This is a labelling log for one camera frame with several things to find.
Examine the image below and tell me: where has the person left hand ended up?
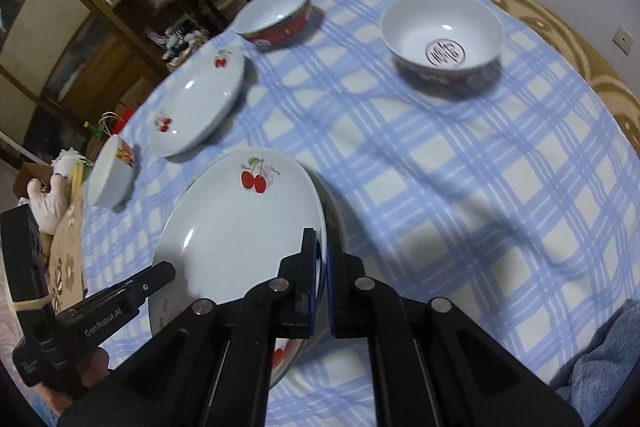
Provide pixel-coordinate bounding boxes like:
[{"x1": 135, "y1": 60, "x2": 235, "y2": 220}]
[{"x1": 35, "y1": 348, "x2": 110, "y2": 417}]

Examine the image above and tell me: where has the wooden wardrobe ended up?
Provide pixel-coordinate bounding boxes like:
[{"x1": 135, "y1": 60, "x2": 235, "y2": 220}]
[{"x1": 1, "y1": 0, "x2": 178, "y2": 160}]

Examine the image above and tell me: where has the red patterned bowl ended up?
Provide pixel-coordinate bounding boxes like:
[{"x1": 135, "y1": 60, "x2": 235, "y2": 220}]
[{"x1": 231, "y1": 0, "x2": 312, "y2": 46}]

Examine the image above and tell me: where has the large cherry plate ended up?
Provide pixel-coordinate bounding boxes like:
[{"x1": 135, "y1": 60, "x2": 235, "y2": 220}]
[{"x1": 148, "y1": 147, "x2": 329, "y2": 390}]

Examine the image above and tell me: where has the plain white bowl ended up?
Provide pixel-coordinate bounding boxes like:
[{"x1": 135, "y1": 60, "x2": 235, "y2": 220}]
[{"x1": 86, "y1": 134, "x2": 134, "y2": 208}]

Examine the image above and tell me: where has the bowl with red seal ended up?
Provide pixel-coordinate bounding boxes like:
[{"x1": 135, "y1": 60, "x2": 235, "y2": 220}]
[{"x1": 380, "y1": 0, "x2": 504, "y2": 83}]

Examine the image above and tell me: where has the plush toy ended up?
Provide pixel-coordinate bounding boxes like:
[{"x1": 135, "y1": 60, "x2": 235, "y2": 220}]
[{"x1": 26, "y1": 148, "x2": 91, "y2": 236}]

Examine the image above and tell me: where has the medium cherry plate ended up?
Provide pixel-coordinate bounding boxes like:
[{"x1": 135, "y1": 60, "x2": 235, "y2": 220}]
[{"x1": 150, "y1": 46, "x2": 245, "y2": 157}]

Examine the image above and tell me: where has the brown patterned blanket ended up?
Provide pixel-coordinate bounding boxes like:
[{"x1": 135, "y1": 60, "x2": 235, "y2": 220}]
[{"x1": 489, "y1": 0, "x2": 640, "y2": 148}]

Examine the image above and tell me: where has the red paper bag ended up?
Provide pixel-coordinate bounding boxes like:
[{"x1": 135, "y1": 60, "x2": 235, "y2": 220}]
[{"x1": 98, "y1": 108, "x2": 134, "y2": 136}]

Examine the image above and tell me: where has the white wall socket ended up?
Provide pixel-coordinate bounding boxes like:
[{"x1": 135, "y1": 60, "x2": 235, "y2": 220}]
[{"x1": 612, "y1": 25, "x2": 634, "y2": 55}]

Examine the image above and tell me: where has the wicker basket with items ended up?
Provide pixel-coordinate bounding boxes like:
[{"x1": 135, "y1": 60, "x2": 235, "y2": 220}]
[{"x1": 160, "y1": 17, "x2": 209, "y2": 72}]

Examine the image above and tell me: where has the blue plaid cloth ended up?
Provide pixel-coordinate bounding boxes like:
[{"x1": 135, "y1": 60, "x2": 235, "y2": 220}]
[{"x1": 79, "y1": 0, "x2": 640, "y2": 427}]

